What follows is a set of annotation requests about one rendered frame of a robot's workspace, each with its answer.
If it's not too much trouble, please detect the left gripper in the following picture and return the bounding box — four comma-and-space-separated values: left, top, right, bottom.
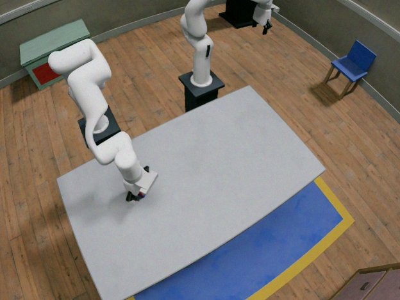
251, 5, 272, 35

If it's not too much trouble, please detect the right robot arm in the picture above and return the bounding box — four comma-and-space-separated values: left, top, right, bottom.
48, 39, 158, 196

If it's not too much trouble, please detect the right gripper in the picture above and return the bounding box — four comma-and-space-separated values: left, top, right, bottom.
123, 165, 149, 202

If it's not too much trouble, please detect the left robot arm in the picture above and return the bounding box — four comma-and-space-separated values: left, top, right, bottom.
180, 0, 279, 87

